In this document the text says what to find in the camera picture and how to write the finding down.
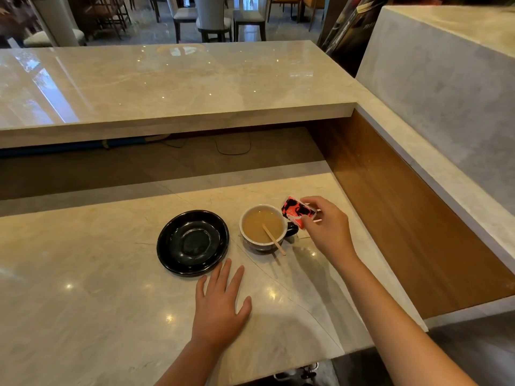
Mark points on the red sachet packet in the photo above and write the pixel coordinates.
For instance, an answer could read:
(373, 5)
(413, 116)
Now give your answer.
(293, 208)

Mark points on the person's right thumb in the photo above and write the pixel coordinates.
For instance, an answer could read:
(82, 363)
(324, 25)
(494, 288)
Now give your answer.
(308, 223)

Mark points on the person's right forearm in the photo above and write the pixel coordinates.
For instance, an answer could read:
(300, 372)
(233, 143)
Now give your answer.
(396, 329)

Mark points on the blue pipe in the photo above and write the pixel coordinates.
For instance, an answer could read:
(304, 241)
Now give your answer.
(72, 146)

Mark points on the black saucer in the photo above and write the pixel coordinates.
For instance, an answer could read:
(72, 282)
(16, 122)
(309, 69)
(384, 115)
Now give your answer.
(192, 243)

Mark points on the orange wooden chair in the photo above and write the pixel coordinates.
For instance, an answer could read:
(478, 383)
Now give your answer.
(283, 3)
(314, 5)

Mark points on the person's right hand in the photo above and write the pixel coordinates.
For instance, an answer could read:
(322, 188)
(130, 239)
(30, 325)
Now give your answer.
(332, 235)

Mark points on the person's left middle finger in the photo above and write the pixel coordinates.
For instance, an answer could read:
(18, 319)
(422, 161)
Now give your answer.
(223, 275)

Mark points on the person's shoe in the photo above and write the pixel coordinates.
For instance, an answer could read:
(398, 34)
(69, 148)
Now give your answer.
(297, 373)

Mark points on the wooden stir stick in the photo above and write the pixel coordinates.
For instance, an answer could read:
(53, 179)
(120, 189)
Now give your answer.
(274, 239)

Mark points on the white cushioned chair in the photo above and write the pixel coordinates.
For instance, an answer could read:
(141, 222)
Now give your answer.
(213, 20)
(183, 14)
(249, 18)

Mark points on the person's left thumb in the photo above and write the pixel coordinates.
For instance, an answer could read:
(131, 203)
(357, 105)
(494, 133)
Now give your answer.
(244, 308)

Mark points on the person's left little finger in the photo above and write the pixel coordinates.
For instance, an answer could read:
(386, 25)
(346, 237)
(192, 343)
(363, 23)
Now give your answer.
(200, 288)

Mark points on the person's left forearm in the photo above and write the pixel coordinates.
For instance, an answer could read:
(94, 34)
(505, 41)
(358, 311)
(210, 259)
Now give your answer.
(187, 365)

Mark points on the person's left hand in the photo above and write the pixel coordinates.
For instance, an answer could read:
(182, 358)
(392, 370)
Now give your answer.
(217, 313)

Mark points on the brown wooden chair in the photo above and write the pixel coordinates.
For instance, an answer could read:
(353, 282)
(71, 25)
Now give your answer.
(106, 14)

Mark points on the dark poster board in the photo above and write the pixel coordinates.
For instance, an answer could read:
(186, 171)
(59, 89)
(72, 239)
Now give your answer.
(350, 32)

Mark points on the white cushioned stool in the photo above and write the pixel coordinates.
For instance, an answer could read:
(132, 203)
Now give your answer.
(44, 38)

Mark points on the milky coffee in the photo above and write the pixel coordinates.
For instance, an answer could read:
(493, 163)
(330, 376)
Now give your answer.
(257, 225)

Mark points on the black coffee cup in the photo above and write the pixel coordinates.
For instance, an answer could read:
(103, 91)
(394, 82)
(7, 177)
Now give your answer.
(251, 244)

